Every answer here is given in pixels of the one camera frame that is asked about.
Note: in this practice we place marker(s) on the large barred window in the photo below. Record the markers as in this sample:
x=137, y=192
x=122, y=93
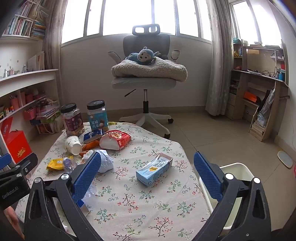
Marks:
x=129, y=16

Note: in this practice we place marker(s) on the orange box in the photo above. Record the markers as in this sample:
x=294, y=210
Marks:
x=251, y=97

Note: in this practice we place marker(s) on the white plastic bin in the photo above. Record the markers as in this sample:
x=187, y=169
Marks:
x=235, y=171

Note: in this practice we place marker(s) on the grey curtain beside desk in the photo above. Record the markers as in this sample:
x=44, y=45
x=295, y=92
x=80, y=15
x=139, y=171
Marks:
x=218, y=69

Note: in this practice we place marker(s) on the tote bag with papers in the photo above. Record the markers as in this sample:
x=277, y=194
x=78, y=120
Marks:
x=47, y=115

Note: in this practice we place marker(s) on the grey curtain beside bookshelf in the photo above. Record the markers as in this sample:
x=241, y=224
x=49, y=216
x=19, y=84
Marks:
x=52, y=46

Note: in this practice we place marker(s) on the wooden desk with shelves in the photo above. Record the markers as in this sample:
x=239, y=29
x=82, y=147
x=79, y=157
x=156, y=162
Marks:
x=254, y=76

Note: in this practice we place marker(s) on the red gift box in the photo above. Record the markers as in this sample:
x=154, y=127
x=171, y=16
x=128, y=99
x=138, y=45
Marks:
x=19, y=146

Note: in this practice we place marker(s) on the stack of books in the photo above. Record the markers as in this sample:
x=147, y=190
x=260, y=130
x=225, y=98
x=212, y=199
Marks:
x=257, y=129

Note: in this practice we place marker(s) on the floral tablecloth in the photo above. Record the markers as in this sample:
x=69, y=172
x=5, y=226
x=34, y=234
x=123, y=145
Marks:
x=138, y=208

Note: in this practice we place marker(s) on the white paper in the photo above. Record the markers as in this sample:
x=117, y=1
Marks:
x=105, y=161

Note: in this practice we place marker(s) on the small blue packet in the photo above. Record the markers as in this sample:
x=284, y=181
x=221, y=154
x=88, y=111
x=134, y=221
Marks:
x=92, y=136

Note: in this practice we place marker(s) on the small side window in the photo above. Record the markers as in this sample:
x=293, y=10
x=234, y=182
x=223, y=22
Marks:
x=254, y=20

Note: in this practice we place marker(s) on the crushed clear plastic bottle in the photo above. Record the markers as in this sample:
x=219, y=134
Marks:
x=69, y=165

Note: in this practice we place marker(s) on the orange carrot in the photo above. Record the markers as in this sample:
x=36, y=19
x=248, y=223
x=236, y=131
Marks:
x=91, y=145

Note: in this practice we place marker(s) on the silver folded bag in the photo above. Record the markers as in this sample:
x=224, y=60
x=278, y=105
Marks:
x=266, y=109

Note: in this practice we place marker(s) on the yellow snack packet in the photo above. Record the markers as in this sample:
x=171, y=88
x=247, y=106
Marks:
x=55, y=164

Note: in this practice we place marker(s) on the snack jar with blue label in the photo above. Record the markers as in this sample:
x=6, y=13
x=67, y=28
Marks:
x=98, y=118

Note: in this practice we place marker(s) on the blue monkey plush toy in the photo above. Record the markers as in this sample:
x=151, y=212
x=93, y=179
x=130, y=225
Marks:
x=142, y=56

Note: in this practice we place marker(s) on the white bookshelf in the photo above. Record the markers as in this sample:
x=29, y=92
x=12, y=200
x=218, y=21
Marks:
x=25, y=80

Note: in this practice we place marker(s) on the snack jar with maroon label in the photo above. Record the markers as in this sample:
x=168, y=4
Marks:
x=72, y=121

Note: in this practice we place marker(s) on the white paper cup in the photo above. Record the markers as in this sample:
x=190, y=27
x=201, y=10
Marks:
x=72, y=144

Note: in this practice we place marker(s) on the red and white snack bag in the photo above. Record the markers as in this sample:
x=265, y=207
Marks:
x=114, y=140

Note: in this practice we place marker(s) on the blue milk carton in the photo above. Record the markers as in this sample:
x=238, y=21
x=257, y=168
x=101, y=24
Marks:
x=152, y=171

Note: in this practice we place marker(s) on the person's left hand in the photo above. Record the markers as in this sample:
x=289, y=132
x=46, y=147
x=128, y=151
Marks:
x=13, y=220

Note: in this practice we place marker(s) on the row of shelf books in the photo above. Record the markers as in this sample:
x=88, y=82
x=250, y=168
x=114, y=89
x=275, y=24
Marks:
x=20, y=25

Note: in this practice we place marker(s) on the oval bathroom scale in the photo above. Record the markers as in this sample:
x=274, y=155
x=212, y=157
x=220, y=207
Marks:
x=285, y=159

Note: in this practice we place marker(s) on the grey office chair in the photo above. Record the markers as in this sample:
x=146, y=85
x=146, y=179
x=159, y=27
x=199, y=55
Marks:
x=143, y=84

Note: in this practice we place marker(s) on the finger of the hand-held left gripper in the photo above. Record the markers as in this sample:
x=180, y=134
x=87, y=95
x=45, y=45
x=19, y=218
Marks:
x=26, y=165
x=4, y=162

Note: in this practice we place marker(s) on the beige fleece blanket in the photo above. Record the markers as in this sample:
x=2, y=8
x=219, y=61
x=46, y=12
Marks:
x=150, y=70

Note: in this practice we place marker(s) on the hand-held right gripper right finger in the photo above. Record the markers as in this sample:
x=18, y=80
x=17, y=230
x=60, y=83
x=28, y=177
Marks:
x=208, y=177

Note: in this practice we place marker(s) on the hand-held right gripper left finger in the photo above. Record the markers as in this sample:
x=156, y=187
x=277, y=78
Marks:
x=86, y=177

